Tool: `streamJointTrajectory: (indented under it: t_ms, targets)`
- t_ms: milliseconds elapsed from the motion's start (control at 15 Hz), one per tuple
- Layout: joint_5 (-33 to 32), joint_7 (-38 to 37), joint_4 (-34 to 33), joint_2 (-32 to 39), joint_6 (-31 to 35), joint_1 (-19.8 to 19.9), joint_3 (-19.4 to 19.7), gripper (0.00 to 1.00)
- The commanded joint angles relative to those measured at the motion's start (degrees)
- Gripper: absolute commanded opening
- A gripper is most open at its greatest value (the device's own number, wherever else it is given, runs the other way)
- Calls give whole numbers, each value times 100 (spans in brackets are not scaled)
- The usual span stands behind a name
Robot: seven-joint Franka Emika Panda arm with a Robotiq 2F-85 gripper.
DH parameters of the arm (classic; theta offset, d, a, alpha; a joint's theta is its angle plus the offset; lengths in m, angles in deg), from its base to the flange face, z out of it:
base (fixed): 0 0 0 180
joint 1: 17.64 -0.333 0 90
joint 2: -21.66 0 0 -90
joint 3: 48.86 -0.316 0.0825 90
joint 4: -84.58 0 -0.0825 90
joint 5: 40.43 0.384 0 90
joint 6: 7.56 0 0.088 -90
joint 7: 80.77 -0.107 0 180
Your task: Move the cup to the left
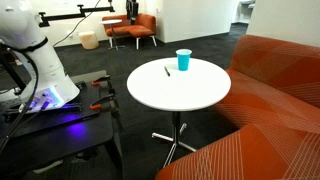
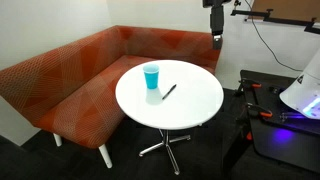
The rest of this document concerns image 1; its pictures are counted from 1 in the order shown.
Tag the orange-handled clamp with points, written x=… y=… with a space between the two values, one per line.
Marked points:
x=105 y=80
x=98 y=104

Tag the orange background sofa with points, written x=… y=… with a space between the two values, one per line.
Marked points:
x=144 y=26

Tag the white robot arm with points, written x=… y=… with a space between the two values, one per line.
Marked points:
x=20 y=30

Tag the small white background table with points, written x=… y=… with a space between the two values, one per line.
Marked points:
x=113 y=39

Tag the black hanging camera mount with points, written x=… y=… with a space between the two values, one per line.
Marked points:
x=132 y=7

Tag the black pen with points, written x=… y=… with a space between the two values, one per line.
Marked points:
x=167 y=72

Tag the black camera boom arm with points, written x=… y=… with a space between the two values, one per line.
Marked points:
x=81 y=14

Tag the orange patterned sofa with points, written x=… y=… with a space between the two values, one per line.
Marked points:
x=274 y=101

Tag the white round side table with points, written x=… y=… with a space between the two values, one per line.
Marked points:
x=202 y=85

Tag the blue plastic cup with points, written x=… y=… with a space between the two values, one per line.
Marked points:
x=183 y=56

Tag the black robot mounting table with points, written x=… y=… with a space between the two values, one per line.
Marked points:
x=32 y=151

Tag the orange-handled clamp upper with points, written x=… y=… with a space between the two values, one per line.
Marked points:
x=105 y=80

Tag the orange-handled clamp lower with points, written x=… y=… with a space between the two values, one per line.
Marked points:
x=98 y=104

